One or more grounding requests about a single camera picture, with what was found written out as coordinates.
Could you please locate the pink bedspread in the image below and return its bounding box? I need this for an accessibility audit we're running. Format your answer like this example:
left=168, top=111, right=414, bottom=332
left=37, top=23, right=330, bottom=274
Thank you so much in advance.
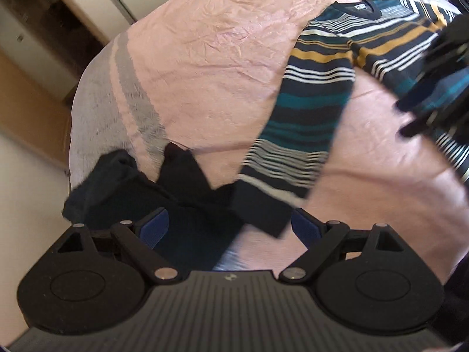
left=69, top=0, right=469, bottom=287

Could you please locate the striped knit sweater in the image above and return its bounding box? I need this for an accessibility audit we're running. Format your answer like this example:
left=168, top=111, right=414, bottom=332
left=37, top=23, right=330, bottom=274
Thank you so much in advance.
left=231, top=0, right=469, bottom=239

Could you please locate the black garment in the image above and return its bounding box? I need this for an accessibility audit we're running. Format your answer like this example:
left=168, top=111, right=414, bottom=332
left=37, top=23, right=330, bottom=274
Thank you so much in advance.
left=62, top=143, right=244, bottom=272

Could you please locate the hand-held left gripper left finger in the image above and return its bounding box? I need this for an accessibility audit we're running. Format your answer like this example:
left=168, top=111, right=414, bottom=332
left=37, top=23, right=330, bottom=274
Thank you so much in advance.
left=57, top=207, right=181, bottom=285

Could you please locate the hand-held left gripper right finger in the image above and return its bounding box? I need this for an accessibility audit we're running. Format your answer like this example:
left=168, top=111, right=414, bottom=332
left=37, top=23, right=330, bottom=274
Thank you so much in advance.
left=278, top=207, right=406, bottom=285

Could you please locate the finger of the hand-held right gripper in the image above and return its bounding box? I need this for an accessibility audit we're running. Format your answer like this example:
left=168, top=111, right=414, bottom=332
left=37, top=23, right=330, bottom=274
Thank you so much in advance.
left=395, top=67, right=446, bottom=113
left=399, top=97, right=469, bottom=138

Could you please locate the wooden door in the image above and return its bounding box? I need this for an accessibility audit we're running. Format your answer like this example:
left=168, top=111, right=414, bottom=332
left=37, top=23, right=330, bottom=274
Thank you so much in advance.
left=0, top=49, right=72, bottom=171

